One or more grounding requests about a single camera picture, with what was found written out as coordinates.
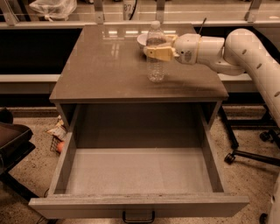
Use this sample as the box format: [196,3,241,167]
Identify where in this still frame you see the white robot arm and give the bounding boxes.
[143,29,280,126]

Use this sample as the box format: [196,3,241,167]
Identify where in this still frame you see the clear plastic bag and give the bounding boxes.
[29,0,77,21]

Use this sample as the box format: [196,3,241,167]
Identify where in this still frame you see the metal shelf rail frame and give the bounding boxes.
[0,0,280,29]

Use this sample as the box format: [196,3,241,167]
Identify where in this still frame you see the grey cabinet with glossy top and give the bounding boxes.
[50,24,228,124]

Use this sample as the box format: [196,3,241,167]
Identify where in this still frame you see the wire basket with snacks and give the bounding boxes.
[47,115,67,153]

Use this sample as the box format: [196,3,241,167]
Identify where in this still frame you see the dark chair at left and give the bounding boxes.
[0,108,37,201]

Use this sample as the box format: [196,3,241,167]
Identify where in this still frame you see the open grey top drawer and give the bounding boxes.
[30,102,249,219]

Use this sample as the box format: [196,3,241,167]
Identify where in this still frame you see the white ceramic bowl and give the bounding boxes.
[136,33,147,49]

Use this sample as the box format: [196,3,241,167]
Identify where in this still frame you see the clear plastic water bottle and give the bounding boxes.
[146,21,166,82]

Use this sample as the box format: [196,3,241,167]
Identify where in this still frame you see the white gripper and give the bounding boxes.
[143,33,201,65]

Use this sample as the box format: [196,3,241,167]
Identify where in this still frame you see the black drawer handle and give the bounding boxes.
[122,211,156,224]

